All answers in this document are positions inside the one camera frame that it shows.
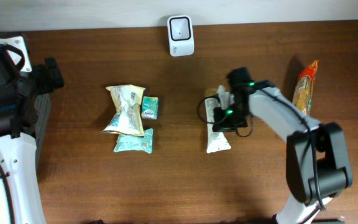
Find white tube with tan cap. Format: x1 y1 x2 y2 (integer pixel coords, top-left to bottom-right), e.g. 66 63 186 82
203 85 236 154

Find small teal tissue pack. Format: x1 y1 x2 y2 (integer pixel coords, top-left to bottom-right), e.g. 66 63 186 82
140 96 159 119

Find teal wipes packet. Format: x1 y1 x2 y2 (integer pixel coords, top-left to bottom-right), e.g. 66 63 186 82
113 128 154 154

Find cream snack bag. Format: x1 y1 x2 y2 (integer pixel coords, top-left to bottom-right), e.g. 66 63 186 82
102 85 145 137

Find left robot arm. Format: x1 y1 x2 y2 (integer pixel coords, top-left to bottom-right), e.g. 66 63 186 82
0 32 65 223

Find grey plastic basket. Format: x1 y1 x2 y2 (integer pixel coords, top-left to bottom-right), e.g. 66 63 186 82
34 93 52 169

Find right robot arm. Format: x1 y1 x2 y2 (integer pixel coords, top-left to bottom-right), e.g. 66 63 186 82
212 67 353 223

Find orange spaghetti packet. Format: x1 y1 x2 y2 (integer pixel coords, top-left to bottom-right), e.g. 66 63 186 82
292 60 319 115

